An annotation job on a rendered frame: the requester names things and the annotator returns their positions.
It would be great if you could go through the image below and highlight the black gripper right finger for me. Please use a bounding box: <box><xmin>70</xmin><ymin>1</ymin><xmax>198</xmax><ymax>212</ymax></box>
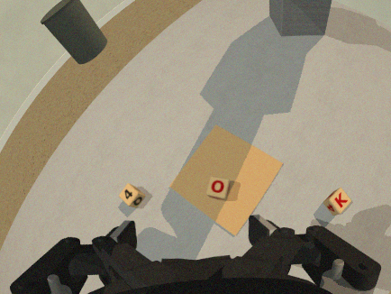
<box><xmin>222</xmin><ymin>215</ymin><xmax>381</xmax><ymax>294</ymax></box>

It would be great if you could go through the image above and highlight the tan flat mat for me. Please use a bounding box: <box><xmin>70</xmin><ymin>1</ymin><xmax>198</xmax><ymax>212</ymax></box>
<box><xmin>169</xmin><ymin>125</ymin><xmax>283</xmax><ymax>235</ymax></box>

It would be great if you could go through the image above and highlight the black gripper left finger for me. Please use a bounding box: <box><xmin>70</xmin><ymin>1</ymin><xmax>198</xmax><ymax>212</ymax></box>
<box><xmin>10</xmin><ymin>220</ymin><xmax>177</xmax><ymax>294</ymax></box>

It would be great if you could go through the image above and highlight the tan wooden letter block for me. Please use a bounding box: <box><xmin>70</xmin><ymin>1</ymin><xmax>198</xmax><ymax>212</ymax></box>
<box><xmin>119</xmin><ymin>183</ymin><xmax>145</xmax><ymax>208</ymax></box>
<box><xmin>323</xmin><ymin>188</ymin><xmax>351</xmax><ymax>216</ymax></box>
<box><xmin>206</xmin><ymin>176</ymin><xmax>231</xmax><ymax>201</ymax></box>

